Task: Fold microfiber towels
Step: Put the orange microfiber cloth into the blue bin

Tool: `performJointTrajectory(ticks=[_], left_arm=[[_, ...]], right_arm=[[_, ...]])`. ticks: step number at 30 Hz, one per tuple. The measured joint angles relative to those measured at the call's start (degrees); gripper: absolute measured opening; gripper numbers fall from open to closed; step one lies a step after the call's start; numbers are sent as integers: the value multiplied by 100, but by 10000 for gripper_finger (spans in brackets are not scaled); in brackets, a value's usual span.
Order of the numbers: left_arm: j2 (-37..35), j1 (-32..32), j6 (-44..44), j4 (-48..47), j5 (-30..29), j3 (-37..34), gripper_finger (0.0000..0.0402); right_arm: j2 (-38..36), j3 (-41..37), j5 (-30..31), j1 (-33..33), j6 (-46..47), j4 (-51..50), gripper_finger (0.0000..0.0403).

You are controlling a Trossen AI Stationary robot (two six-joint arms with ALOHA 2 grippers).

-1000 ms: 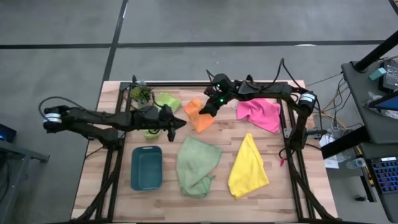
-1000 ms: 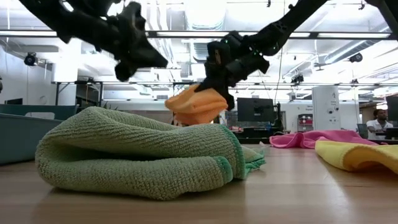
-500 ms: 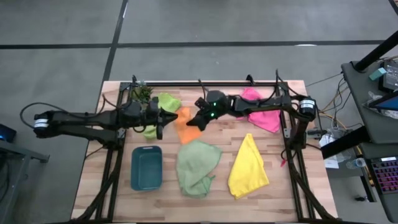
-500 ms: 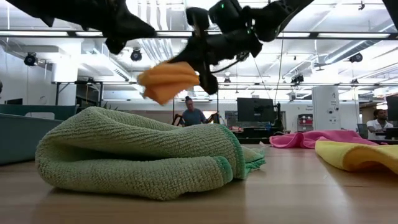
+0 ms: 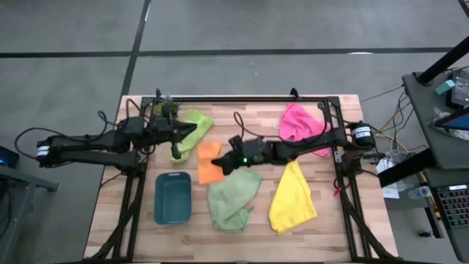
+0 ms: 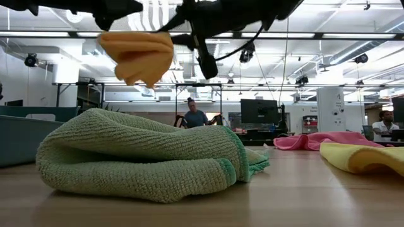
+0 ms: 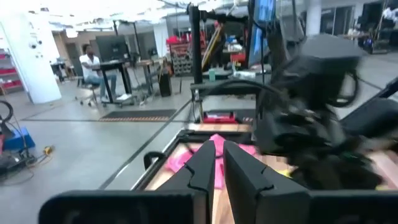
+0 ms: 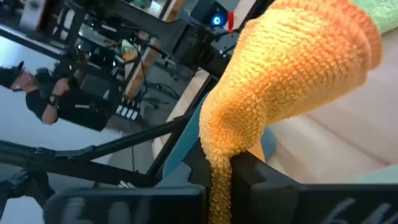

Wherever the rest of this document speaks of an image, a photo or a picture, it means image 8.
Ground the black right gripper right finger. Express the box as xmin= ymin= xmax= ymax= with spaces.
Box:
xmin=230 ymin=151 xmax=398 ymax=224

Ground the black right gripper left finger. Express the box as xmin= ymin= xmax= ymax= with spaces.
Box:
xmin=43 ymin=138 xmax=215 ymax=224

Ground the orange microfiber towel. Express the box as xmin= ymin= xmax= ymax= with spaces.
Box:
xmin=198 ymin=0 xmax=383 ymax=224

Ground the lime green microfiber towel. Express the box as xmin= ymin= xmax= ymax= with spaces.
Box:
xmin=351 ymin=0 xmax=398 ymax=35

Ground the teal plastic bin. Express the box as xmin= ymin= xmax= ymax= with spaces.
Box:
xmin=161 ymin=93 xmax=277 ymax=187

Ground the black case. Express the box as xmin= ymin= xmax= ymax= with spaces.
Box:
xmin=57 ymin=74 xmax=116 ymax=131

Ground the person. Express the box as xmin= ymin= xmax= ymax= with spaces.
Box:
xmin=0 ymin=60 xmax=72 ymax=126

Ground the black device blue light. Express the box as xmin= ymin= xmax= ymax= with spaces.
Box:
xmin=198 ymin=0 xmax=231 ymax=27

